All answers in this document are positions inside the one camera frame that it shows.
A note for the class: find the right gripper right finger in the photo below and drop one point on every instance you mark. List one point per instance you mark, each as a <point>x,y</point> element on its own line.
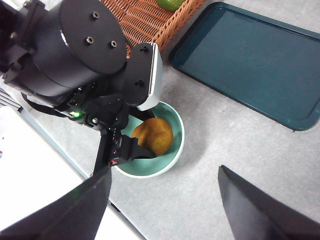
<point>257,215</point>

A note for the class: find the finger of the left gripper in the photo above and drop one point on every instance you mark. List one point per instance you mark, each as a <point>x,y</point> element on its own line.
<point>132,148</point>
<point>142,115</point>

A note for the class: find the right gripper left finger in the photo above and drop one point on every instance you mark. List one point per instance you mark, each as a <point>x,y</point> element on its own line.
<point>67,215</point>

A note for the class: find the orange-brown kiwifruit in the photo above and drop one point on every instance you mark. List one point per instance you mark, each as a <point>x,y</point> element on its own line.
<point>157,136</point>

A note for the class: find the teal ribbed bowl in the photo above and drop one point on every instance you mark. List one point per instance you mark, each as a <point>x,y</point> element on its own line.
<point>175,155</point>

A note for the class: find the brown wicker basket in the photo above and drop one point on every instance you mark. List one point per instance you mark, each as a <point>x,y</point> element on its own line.
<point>140,22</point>

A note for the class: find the grey ribbed metal panel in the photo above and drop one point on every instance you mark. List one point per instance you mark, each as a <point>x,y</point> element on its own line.
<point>7,100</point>

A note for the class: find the green avocado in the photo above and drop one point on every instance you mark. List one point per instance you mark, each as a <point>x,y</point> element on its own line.
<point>170,3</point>

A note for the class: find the dark teal rectangular tray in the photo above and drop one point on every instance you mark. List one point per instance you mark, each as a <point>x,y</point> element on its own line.
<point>250,65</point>

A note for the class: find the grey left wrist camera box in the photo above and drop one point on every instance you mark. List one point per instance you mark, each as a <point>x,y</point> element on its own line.
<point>153,82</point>

